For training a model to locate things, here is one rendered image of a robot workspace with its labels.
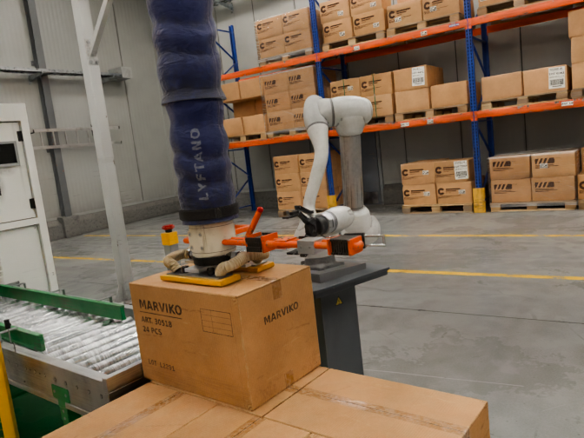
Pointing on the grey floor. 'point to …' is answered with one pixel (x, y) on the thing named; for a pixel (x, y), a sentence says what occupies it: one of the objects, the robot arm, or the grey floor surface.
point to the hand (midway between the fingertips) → (288, 235)
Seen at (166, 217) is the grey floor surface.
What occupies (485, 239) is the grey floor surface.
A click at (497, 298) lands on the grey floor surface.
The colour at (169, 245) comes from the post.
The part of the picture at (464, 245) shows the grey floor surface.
